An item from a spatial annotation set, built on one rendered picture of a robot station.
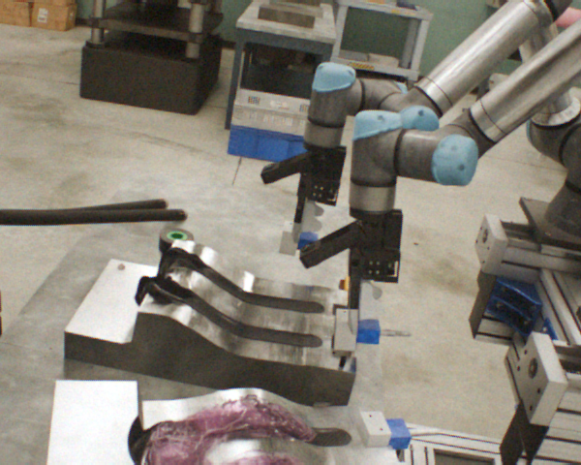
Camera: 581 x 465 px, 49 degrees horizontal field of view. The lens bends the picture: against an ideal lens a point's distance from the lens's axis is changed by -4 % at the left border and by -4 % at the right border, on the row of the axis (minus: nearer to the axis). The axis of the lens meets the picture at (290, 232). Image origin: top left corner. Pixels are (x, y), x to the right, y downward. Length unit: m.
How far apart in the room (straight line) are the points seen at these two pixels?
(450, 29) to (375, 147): 6.72
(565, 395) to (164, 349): 0.65
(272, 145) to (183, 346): 3.34
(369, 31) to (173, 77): 3.12
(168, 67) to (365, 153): 4.10
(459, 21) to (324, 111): 6.50
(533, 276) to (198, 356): 0.79
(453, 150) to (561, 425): 0.48
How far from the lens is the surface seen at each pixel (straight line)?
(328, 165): 1.30
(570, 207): 1.52
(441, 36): 7.69
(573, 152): 1.52
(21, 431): 1.08
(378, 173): 1.01
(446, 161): 0.96
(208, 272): 1.24
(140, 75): 5.11
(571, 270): 1.56
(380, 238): 1.07
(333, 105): 1.24
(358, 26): 7.56
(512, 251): 1.50
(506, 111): 1.06
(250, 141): 4.37
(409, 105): 1.18
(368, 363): 1.29
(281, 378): 1.12
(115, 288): 1.28
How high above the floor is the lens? 1.56
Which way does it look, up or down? 26 degrees down
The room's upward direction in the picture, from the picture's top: 11 degrees clockwise
